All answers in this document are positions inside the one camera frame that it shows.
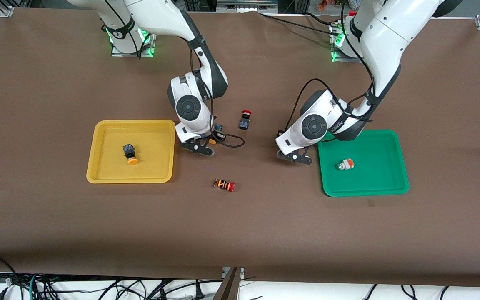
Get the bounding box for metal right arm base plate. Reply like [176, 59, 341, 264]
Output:
[110, 33, 157, 58]

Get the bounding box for brown table leg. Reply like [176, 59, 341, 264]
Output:
[212, 267, 245, 300]

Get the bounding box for black cable across table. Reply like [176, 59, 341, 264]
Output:
[259, 12, 338, 36]

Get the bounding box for red button orange striped body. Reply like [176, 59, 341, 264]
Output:
[213, 178, 235, 193]

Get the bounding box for yellow plastic tray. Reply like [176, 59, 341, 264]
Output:
[86, 120, 177, 184]

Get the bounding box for green plastic tray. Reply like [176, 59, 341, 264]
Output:
[317, 130, 410, 197]

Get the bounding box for brown table mat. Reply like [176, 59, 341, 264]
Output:
[0, 7, 480, 288]

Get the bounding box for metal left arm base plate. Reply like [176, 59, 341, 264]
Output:
[329, 23, 365, 63]

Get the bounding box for yellow push button black body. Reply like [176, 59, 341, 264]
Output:
[122, 144, 139, 166]

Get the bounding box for grey metal background rack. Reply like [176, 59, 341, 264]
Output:
[217, 0, 279, 12]

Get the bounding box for yellow push button blue body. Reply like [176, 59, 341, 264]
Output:
[209, 124, 224, 145]

